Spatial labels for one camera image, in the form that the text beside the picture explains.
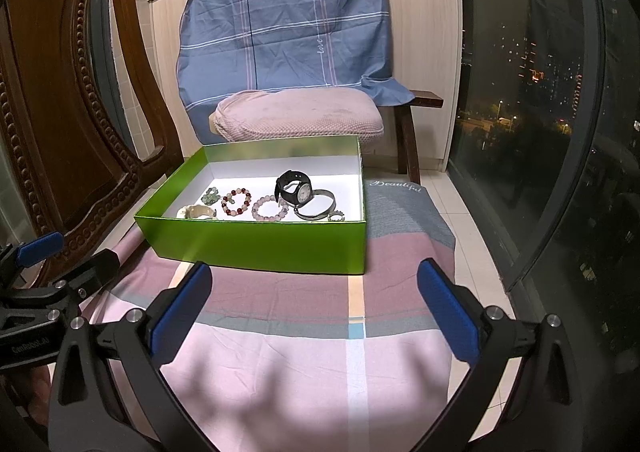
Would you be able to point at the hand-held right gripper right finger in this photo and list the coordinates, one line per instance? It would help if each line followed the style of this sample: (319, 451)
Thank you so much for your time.
(447, 312)

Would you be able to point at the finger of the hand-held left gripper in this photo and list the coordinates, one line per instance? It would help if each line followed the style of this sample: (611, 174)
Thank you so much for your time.
(40, 247)
(95, 269)

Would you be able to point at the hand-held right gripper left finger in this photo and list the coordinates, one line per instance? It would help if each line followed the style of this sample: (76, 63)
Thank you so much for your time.
(182, 312)

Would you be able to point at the green cardboard box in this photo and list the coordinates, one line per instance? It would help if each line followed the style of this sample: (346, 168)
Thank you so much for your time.
(260, 247)

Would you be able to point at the cream plastic wristwatch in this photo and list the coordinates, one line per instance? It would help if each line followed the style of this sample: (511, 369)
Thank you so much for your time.
(197, 211)

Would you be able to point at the silver bangle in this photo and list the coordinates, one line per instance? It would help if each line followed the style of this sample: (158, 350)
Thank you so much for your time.
(306, 216)

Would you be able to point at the black wristwatch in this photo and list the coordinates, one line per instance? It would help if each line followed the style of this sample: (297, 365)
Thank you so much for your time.
(300, 192)

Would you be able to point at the person's left hand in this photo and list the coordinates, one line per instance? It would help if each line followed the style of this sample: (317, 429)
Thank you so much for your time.
(35, 387)

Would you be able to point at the carved dark wooden chair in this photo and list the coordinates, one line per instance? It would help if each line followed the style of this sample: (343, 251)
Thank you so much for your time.
(65, 131)

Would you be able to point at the pink plaid cloth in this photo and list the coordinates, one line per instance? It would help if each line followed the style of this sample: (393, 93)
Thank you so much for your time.
(300, 372)

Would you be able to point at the plain wooden armchair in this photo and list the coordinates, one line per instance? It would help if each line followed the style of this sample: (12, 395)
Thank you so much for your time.
(425, 99)

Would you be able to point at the pink seat cushion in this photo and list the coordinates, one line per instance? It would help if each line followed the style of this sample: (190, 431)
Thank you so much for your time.
(300, 114)

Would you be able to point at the blue plaid bed sheet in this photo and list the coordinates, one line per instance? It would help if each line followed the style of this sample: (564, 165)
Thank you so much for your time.
(290, 21)

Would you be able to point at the dark window frame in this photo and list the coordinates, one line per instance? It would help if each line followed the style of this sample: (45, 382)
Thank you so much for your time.
(590, 81)

